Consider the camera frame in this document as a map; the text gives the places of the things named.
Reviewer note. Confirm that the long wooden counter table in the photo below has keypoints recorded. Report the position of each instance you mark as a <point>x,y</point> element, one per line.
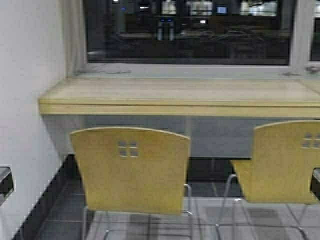
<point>212,97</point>

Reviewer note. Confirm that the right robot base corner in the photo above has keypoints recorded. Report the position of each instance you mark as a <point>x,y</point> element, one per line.
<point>315,183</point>

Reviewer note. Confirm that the yellow wooden chair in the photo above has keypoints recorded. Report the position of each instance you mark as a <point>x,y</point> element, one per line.
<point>133,170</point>
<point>285,157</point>

